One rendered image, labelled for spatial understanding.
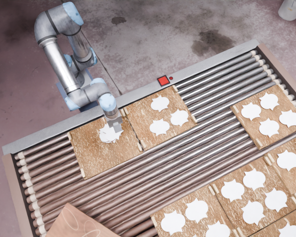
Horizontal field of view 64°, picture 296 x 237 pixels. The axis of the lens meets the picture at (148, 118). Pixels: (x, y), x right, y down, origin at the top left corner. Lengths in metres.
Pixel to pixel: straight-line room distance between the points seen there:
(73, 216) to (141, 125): 0.69
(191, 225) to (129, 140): 0.64
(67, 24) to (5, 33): 2.57
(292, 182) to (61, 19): 1.62
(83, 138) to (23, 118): 1.45
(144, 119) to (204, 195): 0.63
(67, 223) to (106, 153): 0.46
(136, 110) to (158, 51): 1.57
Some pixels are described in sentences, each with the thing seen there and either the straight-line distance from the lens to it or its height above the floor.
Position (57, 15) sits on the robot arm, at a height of 1.61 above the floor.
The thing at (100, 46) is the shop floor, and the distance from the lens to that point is 3.22.
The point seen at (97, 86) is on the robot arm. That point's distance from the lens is 1.22.
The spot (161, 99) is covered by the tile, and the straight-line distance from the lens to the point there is 1.68.
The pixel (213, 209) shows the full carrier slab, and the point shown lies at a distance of 1.56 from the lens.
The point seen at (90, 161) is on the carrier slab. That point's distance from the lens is 1.59.
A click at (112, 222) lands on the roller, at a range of 1.54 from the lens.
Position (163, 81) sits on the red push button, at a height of 0.93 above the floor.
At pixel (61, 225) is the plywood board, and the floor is 1.04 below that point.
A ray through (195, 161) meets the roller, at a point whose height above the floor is 0.92.
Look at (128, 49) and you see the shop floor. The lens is 3.15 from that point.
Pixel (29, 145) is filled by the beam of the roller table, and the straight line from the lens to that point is 1.79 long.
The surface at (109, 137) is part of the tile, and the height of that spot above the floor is 1.00.
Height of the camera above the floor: 2.45
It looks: 68 degrees down
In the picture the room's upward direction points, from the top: 1 degrees counter-clockwise
